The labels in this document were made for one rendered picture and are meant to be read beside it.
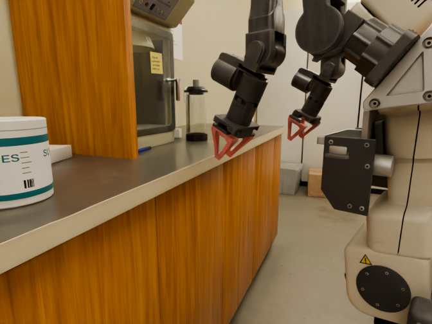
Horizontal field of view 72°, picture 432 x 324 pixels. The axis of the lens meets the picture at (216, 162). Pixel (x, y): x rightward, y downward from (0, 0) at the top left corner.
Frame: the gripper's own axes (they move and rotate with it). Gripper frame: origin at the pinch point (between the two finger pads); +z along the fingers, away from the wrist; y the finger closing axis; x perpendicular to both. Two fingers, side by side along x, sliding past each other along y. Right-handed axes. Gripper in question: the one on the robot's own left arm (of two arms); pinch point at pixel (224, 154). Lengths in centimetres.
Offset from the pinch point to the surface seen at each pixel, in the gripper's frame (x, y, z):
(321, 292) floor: 36, -106, 92
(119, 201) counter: -3.4, 24.7, 9.0
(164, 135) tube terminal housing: -46, -27, 24
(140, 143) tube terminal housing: -42.0, -12.1, 23.0
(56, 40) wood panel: -69, 8, -2
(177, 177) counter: -8.4, 3.2, 11.9
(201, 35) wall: -141, -136, -4
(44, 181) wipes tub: -12.5, 34.8, 8.1
